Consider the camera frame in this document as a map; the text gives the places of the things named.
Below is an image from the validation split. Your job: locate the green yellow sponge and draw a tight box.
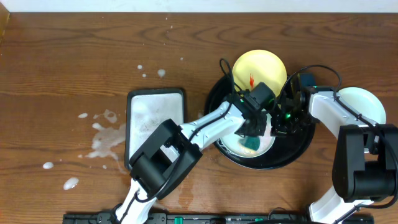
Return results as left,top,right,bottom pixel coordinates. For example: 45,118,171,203
238,136,261,151

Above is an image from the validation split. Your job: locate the light blue plate front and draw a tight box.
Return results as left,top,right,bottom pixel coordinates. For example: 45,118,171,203
220,114,275,158

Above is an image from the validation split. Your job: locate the light blue plate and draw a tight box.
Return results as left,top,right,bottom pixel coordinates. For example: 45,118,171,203
220,114,275,158
338,87,386,124

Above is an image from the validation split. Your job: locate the yellow plate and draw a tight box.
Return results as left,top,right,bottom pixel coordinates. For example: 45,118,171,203
232,50,287,96

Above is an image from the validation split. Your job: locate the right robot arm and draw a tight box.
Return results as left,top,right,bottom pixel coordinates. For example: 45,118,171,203
277,73,397,223

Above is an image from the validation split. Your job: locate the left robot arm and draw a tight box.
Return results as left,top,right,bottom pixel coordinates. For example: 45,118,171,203
114,101,269,223

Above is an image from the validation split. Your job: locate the round black tray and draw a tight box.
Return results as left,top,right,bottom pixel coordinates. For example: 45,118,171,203
205,77,316,170

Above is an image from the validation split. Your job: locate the rectangular black soap tray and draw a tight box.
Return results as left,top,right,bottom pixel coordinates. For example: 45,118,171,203
124,88,185,170

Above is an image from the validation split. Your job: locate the left black cable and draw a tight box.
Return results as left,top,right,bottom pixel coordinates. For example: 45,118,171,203
219,58,246,100

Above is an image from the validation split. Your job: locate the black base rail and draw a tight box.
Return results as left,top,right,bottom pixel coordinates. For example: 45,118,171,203
62,212,376,224

